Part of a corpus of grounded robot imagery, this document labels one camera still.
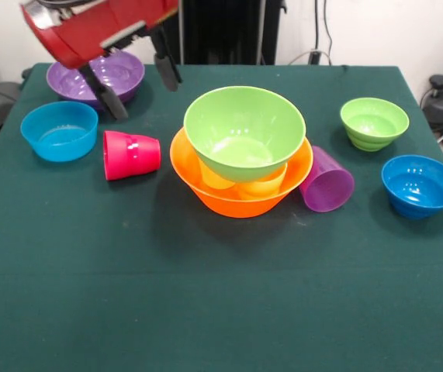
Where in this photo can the yellow cup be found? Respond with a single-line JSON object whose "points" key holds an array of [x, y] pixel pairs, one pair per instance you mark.
{"points": [[261, 188]]}

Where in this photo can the large purple bowl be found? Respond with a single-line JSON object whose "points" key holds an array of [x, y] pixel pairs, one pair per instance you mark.
{"points": [[124, 73]]}

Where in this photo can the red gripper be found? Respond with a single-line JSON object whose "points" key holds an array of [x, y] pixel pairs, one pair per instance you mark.
{"points": [[89, 35]]}

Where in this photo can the purple cup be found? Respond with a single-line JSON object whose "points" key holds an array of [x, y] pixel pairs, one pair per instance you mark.
{"points": [[326, 190]]}

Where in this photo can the large orange bowl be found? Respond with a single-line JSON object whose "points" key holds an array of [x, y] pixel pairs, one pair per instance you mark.
{"points": [[182, 170]]}

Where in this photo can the small green bowl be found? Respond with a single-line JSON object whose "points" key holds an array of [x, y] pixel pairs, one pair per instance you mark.
{"points": [[374, 124]]}

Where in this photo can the large green bowl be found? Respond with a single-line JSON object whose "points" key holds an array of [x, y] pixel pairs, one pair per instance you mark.
{"points": [[244, 128]]}

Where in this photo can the red cup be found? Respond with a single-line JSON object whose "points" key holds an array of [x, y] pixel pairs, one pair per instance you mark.
{"points": [[132, 155]]}

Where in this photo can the dark green table cloth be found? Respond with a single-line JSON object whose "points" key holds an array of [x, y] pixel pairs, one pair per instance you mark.
{"points": [[128, 317]]}

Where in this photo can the dark blue bowl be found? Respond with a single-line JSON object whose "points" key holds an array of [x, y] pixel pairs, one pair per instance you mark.
{"points": [[421, 190]]}

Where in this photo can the light blue bowl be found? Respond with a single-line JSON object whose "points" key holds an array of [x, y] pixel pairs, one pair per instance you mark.
{"points": [[60, 135]]}

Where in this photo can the translucent yellow-green cup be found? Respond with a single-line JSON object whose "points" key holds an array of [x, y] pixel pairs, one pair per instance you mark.
{"points": [[215, 180]]}

